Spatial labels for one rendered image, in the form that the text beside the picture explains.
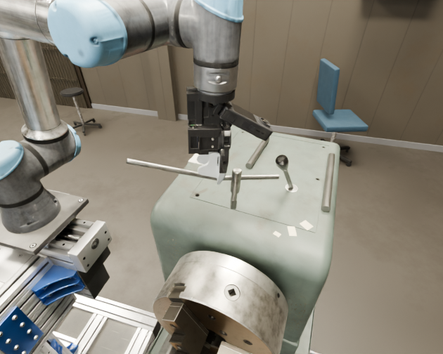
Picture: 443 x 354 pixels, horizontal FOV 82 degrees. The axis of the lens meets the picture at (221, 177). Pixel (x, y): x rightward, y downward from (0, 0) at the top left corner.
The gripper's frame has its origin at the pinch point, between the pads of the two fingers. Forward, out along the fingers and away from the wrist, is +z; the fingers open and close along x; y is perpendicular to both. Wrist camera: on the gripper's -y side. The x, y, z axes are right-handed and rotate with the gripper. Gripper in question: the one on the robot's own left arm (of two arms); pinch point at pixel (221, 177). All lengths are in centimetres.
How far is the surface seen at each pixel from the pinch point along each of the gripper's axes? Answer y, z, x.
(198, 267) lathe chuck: 5.7, 16.5, 11.9
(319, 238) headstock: -23.1, 12.3, 9.1
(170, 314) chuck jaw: 11.9, 20.0, 20.1
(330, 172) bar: -35.4, 9.9, -13.2
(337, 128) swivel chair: -148, 85, -185
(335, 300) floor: -89, 135, -31
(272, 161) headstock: -20.7, 12.9, -23.8
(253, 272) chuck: -6.4, 16.1, 14.5
